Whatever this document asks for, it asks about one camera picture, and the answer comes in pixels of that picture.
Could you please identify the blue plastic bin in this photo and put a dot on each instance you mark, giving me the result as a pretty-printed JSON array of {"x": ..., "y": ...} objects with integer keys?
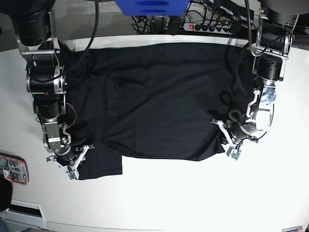
[{"x": 152, "y": 7}]

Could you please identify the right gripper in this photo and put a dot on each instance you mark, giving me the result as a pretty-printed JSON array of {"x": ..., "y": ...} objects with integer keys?
[{"x": 71, "y": 160}]

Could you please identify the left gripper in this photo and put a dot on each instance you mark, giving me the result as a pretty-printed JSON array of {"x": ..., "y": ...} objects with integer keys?
[{"x": 235, "y": 134}]

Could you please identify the white power strip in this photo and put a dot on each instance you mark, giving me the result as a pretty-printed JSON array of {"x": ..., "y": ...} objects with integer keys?
[{"x": 212, "y": 28}]

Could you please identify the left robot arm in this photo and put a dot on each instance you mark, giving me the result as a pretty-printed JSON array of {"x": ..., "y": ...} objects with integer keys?
[{"x": 275, "y": 35}]

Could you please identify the dark clothed person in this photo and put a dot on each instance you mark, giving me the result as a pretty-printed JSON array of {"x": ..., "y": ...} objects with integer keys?
[{"x": 6, "y": 192}]

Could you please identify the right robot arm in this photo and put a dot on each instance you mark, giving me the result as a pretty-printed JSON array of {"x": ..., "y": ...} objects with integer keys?
[{"x": 45, "y": 79}]

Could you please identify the black T-shirt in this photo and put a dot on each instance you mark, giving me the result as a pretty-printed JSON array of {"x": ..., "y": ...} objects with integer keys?
[{"x": 155, "y": 102}]

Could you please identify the orange blue parts box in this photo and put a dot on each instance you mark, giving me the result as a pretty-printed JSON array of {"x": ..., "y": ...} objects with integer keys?
[{"x": 14, "y": 168}]

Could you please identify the label sticker on table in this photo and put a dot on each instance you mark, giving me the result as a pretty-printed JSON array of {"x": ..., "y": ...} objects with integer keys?
[{"x": 293, "y": 229}]

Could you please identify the white device at table edge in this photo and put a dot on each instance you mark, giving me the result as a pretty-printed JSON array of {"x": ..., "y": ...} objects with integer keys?
[{"x": 25, "y": 214}]

